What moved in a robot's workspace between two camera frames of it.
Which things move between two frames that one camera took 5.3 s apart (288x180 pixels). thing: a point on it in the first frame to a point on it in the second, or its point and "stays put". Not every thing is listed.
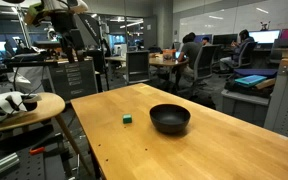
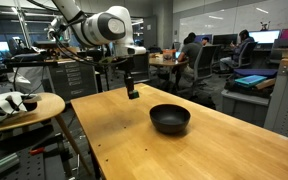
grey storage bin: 252,107 stays put
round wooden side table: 49,105 stays put
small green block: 127,119 to 135,94
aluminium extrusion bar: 2,164 stays put
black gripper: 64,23 to 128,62
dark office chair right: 246,56 stays put
